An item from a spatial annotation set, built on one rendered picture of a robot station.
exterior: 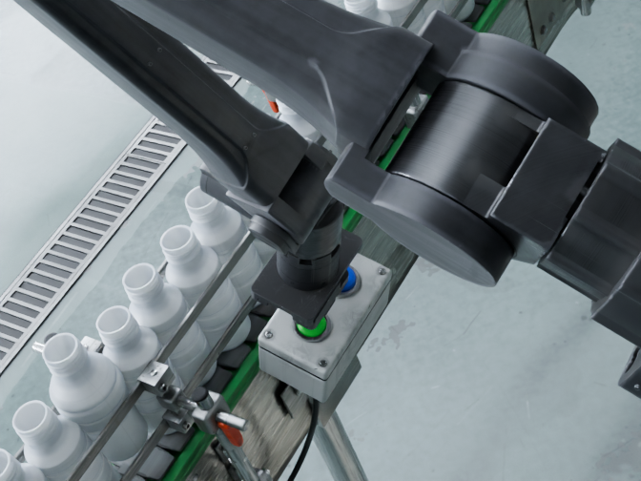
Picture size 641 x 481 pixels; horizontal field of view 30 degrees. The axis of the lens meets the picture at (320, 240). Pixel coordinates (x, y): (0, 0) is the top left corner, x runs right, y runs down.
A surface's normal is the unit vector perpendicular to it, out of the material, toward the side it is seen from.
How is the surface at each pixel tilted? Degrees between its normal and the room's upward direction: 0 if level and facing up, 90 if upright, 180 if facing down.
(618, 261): 63
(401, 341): 0
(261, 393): 90
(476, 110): 20
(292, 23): 35
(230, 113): 80
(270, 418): 90
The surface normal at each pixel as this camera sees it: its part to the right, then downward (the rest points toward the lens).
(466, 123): -0.33, -0.36
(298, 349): 0.03, -0.55
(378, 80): -0.03, -0.18
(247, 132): 0.62, 0.27
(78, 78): -0.27, -0.66
